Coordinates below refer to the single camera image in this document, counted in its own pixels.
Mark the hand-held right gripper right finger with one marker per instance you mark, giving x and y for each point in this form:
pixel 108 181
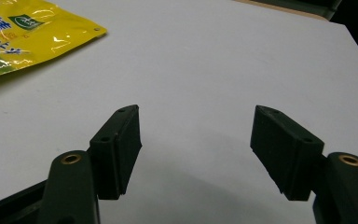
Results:
pixel 287 149

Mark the yellow plastic packet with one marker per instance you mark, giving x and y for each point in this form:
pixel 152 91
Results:
pixel 18 34

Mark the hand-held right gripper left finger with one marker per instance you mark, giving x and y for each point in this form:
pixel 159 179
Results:
pixel 115 152

